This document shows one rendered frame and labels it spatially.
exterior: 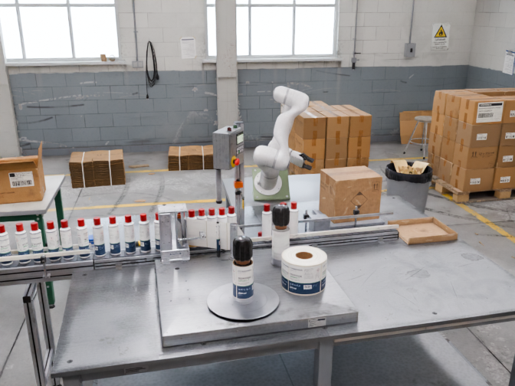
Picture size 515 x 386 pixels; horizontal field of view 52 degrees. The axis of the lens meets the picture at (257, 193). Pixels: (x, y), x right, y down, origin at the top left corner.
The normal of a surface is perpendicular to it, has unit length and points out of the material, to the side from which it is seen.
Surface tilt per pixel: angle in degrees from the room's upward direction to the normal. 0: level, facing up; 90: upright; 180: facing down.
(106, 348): 0
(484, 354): 0
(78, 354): 0
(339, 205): 90
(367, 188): 90
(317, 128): 90
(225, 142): 90
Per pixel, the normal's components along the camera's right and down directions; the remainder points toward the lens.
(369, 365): 0.00, -0.95
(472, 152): 0.19, 0.30
